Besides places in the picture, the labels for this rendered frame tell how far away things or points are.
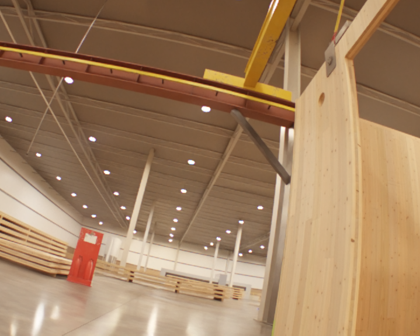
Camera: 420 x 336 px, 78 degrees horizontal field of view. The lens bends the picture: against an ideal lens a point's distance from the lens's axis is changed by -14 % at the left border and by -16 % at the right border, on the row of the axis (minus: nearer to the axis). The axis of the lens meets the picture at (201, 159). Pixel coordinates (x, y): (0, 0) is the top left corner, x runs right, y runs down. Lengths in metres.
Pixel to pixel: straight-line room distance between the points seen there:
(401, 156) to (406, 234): 1.06
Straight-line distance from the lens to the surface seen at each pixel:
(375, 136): 4.30
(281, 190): 8.42
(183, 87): 8.42
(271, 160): 7.80
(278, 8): 6.76
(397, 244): 3.98
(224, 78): 8.67
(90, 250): 7.97
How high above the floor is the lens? 0.57
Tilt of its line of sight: 24 degrees up
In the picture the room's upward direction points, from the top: 12 degrees clockwise
